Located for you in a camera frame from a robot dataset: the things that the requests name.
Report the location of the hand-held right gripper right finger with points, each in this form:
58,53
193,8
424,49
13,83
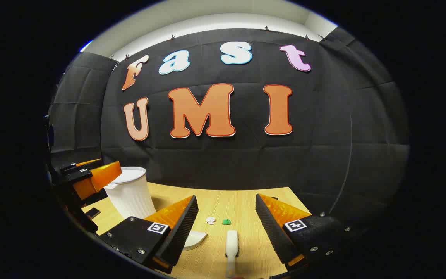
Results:
273,232

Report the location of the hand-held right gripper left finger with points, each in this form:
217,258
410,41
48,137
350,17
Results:
184,228

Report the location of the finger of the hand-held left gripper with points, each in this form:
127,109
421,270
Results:
99,178
87,163

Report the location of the white plastic dustpan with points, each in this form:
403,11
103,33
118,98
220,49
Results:
194,239

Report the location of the white paper ball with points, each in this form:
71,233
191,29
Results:
210,220

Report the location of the white ribbed garbage bin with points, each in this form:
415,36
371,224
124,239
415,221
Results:
130,197

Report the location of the small white broom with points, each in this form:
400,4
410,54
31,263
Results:
231,242

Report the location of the green paper ball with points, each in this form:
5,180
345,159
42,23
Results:
227,222

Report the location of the wooden desktop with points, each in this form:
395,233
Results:
227,201

